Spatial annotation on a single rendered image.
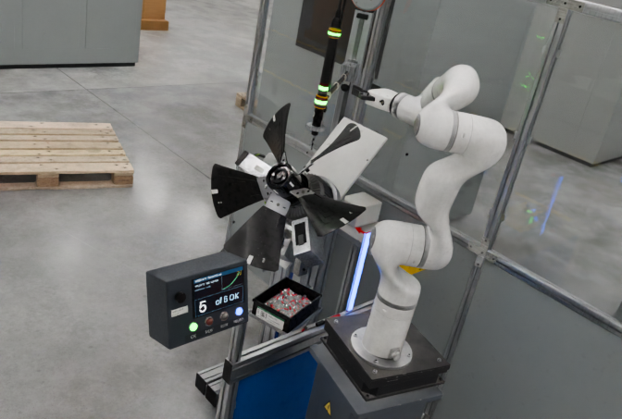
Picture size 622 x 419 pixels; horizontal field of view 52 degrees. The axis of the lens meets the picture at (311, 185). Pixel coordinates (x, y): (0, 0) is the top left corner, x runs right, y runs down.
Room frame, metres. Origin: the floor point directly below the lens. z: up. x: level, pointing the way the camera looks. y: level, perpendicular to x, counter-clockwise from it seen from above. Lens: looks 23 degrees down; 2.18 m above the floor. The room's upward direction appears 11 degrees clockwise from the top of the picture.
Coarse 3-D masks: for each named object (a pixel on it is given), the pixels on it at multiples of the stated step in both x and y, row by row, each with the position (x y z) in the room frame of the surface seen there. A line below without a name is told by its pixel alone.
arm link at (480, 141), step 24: (480, 120) 1.48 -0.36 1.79; (456, 144) 1.45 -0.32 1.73; (480, 144) 1.45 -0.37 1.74; (504, 144) 1.47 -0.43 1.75; (432, 168) 1.52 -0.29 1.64; (456, 168) 1.49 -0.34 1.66; (480, 168) 1.47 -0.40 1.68; (432, 192) 1.50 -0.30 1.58; (456, 192) 1.51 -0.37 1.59; (432, 216) 1.51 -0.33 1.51; (432, 240) 1.56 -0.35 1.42; (432, 264) 1.55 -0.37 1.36
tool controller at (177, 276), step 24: (192, 264) 1.50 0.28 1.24; (216, 264) 1.50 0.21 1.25; (240, 264) 1.53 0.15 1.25; (168, 288) 1.36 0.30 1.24; (192, 288) 1.41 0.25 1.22; (216, 288) 1.46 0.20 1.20; (240, 288) 1.51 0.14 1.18; (168, 312) 1.35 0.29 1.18; (192, 312) 1.40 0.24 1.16; (216, 312) 1.45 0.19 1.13; (168, 336) 1.34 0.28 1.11; (192, 336) 1.38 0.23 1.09
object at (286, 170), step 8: (272, 168) 2.30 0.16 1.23; (280, 168) 2.28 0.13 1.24; (288, 168) 2.28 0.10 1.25; (272, 176) 2.27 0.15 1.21; (288, 176) 2.25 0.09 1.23; (296, 176) 2.27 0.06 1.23; (304, 176) 2.34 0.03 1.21; (272, 184) 2.25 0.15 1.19; (280, 184) 2.23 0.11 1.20; (288, 184) 2.22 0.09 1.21; (296, 184) 2.25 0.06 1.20; (304, 184) 2.31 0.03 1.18; (280, 192) 2.23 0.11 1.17; (288, 192) 2.24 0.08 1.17; (288, 200) 2.28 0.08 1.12; (296, 200) 2.27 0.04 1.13
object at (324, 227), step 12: (312, 204) 2.14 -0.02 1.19; (324, 204) 2.15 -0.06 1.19; (336, 204) 2.16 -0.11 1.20; (348, 204) 2.16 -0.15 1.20; (312, 216) 2.07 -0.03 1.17; (324, 216) 2.07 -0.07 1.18; (336, 216) 2.08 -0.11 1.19; (348, 216) 2.08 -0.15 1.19; (324, 228) 2.02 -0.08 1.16; (336, 228) 2.02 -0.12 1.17
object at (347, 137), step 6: (348, 126) 2.44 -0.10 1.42; (354, 126) 2.39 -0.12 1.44; (342, 132) 2.42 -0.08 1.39; (348, 132) 2.36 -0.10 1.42; (354, 132) 2.32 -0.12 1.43; (336, 138) 2.42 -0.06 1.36; (342, 138) 2.32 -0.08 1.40; (348, 138) 2.30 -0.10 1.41; (354, 138) 2.27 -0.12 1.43; (330, 144) 2.35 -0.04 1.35; (336, 144) 2.30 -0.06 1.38; (342, 144) 2.27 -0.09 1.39; (324, 150) 2.33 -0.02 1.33; (330, 150) 2.28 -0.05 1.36; (318, 156) 2.29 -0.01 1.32; (312, 162) 2.28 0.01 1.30
